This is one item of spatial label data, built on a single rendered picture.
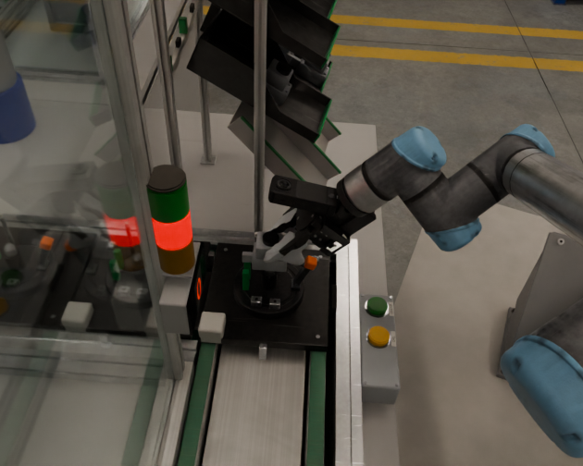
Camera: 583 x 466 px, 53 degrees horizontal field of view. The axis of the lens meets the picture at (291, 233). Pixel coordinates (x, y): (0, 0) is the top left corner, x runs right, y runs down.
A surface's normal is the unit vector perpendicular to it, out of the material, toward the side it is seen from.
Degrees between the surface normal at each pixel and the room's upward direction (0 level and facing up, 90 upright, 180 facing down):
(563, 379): 38
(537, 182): 65
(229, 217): 0
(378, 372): 0
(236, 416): 0
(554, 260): 44
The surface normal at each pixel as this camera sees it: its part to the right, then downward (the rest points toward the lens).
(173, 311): -0.06, 0.72
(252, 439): 0.05, -0.69
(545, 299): -0.23, -0.05
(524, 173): -0.88, -0.36
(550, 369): -0.55, -0.44
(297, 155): 0.72, -0.35
